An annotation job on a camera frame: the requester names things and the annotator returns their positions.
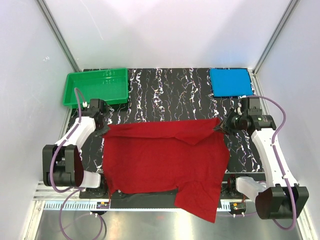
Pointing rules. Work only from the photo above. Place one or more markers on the left small connector board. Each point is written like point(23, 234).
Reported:
point(103, 205)

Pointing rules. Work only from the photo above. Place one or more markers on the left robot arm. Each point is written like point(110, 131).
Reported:
point(62, 163)

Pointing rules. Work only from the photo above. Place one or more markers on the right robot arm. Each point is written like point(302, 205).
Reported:
point(280, 196)

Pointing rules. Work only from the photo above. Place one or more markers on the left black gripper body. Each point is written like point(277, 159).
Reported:
point(100, 126)

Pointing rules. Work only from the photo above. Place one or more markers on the right aluminium corner post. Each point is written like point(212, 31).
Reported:
point(288, 12)

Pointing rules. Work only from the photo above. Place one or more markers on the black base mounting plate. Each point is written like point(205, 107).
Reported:
point(163, 200)

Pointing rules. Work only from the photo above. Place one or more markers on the small connector board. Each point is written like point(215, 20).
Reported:
point(103, 205)
point(238, 206)

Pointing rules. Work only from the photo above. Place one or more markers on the green plastic tray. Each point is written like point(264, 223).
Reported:
point(110, 85)

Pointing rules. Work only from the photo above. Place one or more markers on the right small connector board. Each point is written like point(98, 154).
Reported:
point(238, 206)

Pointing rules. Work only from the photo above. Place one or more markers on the red t shirt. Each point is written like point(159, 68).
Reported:
point(186, 155)

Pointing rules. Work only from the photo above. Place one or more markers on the folded blue t shirt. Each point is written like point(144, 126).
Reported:
point(230, 82)

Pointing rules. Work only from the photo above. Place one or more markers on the left aluminium corner post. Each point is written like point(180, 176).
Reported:
point(58, 34)

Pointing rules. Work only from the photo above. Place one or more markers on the aluminium corner post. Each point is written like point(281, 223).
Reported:
point(288, 12)
point(58, 34)

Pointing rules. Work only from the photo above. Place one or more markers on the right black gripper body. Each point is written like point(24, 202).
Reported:
point(236, 122)

